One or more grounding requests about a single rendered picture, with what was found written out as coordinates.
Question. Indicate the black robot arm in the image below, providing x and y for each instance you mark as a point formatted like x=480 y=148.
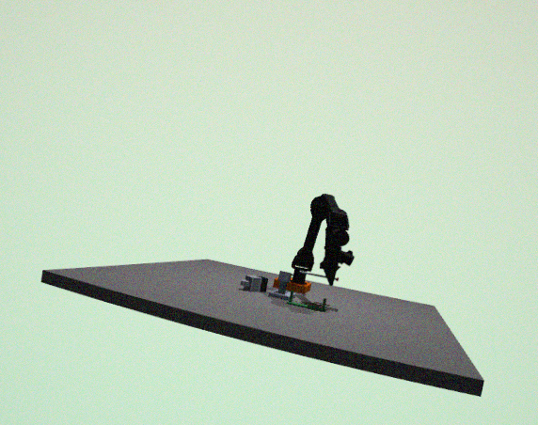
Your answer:
x=323 y=208

